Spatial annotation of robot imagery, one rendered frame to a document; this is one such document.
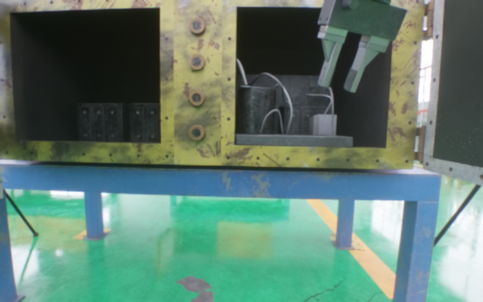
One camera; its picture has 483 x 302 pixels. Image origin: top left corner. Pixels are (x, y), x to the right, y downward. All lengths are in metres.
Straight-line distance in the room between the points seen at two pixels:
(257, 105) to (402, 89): 0.49
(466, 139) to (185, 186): 0.84
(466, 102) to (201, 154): 0.76
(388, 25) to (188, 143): 0.63
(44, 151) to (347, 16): 1.02
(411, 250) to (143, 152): 1.03
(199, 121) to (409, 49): 0.73
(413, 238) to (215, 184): 0.75
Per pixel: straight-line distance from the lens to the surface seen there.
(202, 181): 0.88
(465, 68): 0.86
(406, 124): 0.96
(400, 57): 0.97
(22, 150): 1.16
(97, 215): 1.95
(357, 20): 0.48
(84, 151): 1.00
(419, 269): 1.18
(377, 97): 1.00
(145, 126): 1.11
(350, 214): 1.75
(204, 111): 0.82
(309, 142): 0.84
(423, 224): 1.11
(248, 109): 0.89
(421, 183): 1.06
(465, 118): 0.83
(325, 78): 0.49
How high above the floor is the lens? 0.79
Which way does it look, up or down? 6 degrees down
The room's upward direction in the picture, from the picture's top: 1 degrees clockwise
